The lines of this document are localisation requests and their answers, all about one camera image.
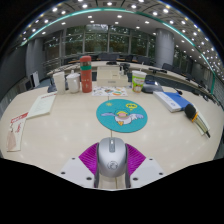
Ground round teal cartoon mouse pad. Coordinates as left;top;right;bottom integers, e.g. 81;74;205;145
95;98;149;134

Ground silver computer mouse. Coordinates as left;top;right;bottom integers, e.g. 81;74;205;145
96;136;129;179

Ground grey conference microphone unit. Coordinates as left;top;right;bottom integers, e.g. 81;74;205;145
141;81;165;95

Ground dark office chairs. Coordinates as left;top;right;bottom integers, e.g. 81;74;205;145
76;51;188;76

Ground white paper pad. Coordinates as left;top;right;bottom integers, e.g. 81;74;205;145
193;109;212;137

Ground green printed paper cup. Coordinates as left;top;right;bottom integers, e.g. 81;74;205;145
131;68;148;94

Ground colourful sticker sheet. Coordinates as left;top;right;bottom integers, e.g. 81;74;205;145
91;85;129;98

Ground blue and white book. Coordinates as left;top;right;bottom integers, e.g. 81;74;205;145
152;90;195;114

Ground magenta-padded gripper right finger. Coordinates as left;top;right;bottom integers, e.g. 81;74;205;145
124;143;167;190

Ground red and white leaflet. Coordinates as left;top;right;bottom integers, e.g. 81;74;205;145
5;112;30;153

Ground black microphone with yellow band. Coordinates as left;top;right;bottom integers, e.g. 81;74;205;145
184;103;212;139

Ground ceiling lights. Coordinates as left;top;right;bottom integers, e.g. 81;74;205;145
19;0;223;79

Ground white lidded cup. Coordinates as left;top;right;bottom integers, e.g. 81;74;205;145
65;70;82;95

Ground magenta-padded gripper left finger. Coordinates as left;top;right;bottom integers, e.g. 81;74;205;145
59;142;101;190

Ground white cardboard organizer box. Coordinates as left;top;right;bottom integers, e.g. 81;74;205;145
95;65;130;89

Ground red drink bottle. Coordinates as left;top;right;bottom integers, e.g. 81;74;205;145
79;55;94;94

